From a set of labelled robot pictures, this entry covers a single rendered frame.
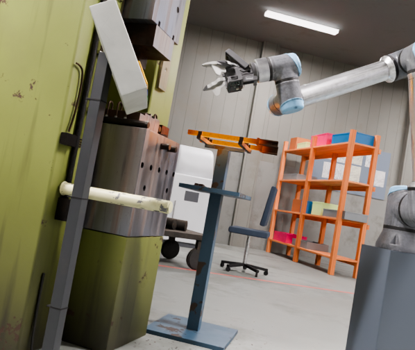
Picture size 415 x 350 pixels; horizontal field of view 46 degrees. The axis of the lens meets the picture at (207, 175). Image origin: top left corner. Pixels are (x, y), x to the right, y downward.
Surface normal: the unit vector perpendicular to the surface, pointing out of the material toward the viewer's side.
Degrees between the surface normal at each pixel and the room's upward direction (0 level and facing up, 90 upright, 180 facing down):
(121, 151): 90
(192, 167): 71
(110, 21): 90
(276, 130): 90
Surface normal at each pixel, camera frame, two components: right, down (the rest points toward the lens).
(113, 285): -0.31, -0.11
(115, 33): 0.12, -0.04
